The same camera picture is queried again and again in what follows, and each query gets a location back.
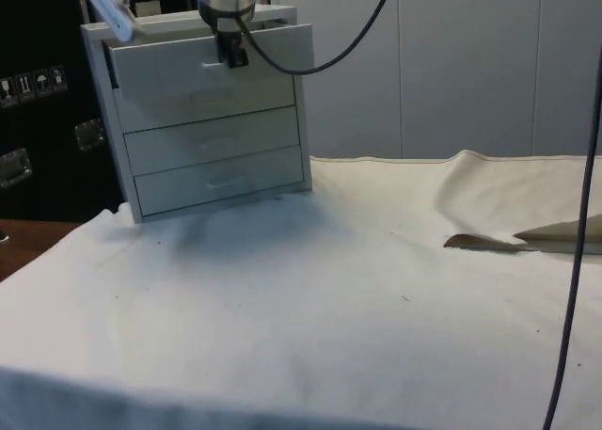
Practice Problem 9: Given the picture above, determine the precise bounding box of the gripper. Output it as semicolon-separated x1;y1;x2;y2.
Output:
214;14;249;70

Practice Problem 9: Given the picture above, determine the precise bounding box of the white drawer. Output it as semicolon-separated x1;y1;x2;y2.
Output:
102;23;316;96

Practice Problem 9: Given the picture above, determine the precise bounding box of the white chest of drawers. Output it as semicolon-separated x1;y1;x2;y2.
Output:
80;5;315;224

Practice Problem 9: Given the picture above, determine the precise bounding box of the black cable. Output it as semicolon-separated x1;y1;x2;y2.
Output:
233;0;399;76
543;39;602;430

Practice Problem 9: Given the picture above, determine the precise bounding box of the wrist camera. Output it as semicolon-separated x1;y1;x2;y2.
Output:
84;0;141;41

